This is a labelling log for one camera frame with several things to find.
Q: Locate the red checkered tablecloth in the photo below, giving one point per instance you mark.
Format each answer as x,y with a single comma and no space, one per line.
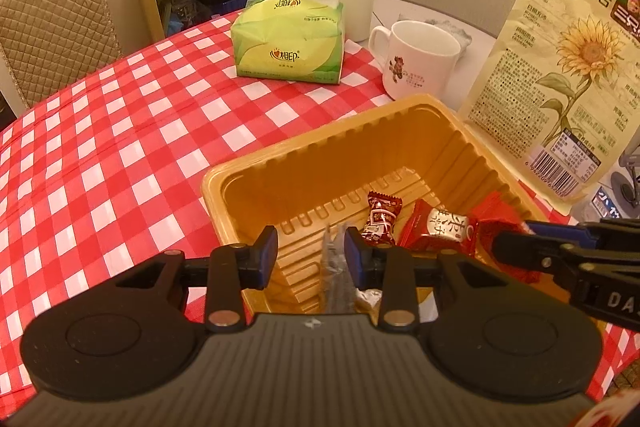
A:
125,132

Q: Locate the clear black-printed packet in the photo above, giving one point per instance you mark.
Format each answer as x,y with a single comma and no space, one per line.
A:
334,277

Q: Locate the orange plastic tray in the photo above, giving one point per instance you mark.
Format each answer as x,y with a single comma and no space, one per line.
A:
300,177

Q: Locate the red square snack packet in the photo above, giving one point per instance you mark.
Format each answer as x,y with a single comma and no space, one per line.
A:
430,227

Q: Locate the blue white box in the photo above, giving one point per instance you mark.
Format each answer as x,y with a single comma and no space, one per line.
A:
602,207

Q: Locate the sunflower seed bag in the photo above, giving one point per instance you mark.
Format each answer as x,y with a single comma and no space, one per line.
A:
565,57

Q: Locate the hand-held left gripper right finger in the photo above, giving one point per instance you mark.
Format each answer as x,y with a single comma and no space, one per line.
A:
354,257

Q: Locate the white mug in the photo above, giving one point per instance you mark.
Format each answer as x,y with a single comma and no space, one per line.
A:
420,62

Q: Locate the quilted beige chair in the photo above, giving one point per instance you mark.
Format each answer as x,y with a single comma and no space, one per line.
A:
55,32

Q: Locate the green tissue pack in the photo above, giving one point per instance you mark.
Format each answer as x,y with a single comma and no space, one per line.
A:
287,37

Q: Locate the dark red candy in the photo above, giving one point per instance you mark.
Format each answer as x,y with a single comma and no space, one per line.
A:
381,217

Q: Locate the red candy white print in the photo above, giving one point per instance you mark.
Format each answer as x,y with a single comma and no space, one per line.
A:
495,217

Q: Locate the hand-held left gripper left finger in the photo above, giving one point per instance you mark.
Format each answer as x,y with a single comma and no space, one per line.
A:
267,257

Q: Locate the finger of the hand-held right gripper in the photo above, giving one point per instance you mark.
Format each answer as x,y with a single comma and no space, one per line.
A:
530,252
555,231

